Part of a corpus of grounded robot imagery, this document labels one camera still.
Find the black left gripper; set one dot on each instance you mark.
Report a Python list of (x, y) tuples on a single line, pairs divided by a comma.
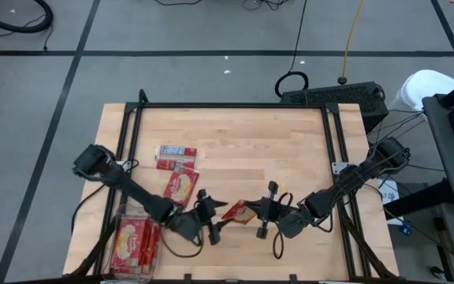
[(207, 213)]

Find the black frame clamp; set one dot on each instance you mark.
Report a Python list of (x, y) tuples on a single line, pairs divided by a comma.
[(292, 279), (143, 96), (187, 279)]

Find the white paper sheet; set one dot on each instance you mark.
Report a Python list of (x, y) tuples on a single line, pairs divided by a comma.
[(386, 195)]

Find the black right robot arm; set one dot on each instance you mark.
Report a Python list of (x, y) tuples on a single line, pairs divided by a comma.
[(349, 181)]

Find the blue connector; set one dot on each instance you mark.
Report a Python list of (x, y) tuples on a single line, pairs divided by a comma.
[(406, 229)]

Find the black table frame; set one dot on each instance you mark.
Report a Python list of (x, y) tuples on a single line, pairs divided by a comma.
[(231, 105)]

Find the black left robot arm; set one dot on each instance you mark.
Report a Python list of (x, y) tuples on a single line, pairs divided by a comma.
[(140, 193)]

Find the white rounded container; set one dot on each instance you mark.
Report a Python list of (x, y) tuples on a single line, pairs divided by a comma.
[(420, 87)]

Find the clear plastic basket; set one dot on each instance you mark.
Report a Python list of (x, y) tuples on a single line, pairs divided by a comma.
[(132, 211)]

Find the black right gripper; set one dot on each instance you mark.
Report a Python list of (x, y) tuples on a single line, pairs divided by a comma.
[(274, 211)]

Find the red popcorn bag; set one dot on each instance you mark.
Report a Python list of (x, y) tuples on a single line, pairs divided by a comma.
[(239, 213), (176, 158), (155, 248), (126, 244), (144, 248), (181, 185)]

